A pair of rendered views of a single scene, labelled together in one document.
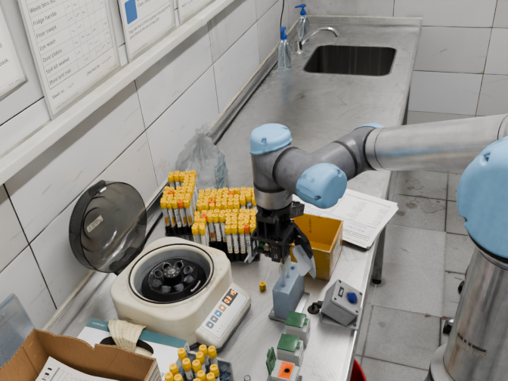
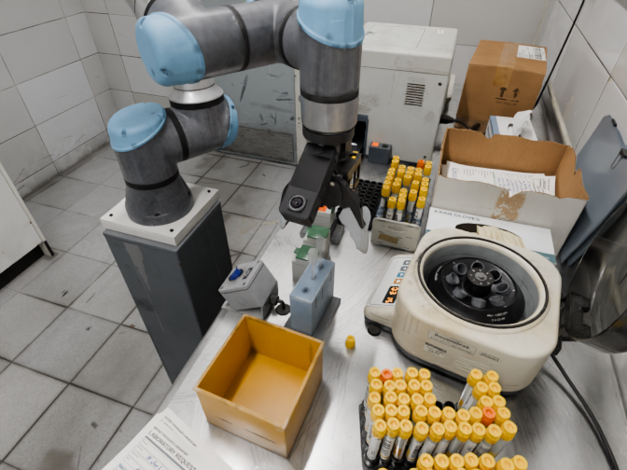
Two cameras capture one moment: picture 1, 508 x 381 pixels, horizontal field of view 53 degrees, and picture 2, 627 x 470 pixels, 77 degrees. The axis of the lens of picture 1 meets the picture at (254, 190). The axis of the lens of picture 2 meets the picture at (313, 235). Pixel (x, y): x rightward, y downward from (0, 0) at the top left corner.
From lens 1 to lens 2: 136 cm
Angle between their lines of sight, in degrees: 105
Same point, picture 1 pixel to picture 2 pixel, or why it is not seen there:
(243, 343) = (367, 274)
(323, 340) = (279, 273)
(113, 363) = (484, 201)
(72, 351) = (535, 208)
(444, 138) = not seen: outside the picture
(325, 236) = (232, 422)
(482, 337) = not seen: hidden behind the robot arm
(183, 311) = (438, 233)
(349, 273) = not seen: hidden behind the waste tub
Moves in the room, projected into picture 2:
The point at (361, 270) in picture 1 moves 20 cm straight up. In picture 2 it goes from (195, 369) to (164, 287)
